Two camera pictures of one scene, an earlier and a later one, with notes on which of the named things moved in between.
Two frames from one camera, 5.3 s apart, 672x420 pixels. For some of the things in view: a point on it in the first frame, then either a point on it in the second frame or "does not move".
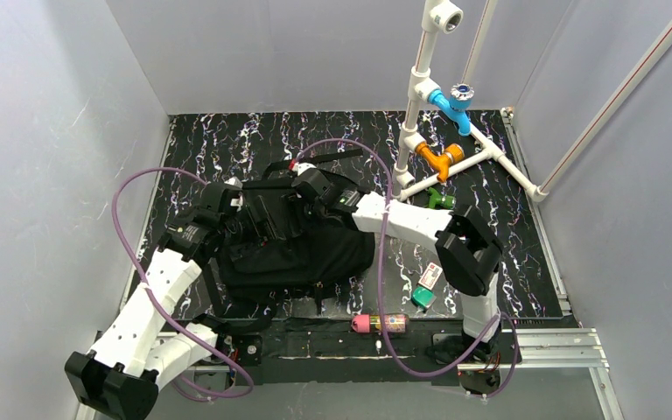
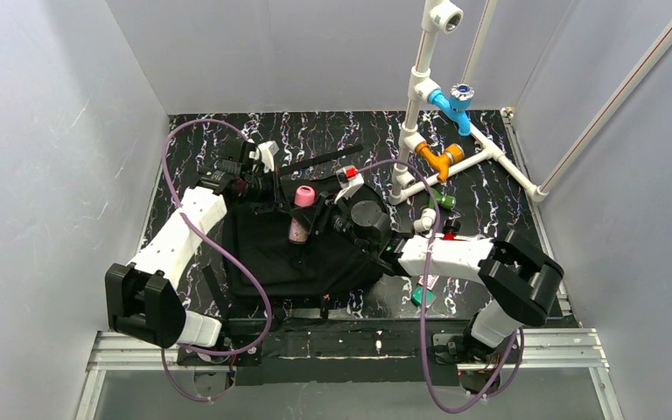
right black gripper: (302, 189) -> (318, 210)
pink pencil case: (374, 323) -> (304, 197)
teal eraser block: (423, 297) does not move
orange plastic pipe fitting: (453, 153) does not move
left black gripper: (260, 211) -> (277, 182)
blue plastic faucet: (455, 107) does not move
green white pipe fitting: (437, 200) does not move
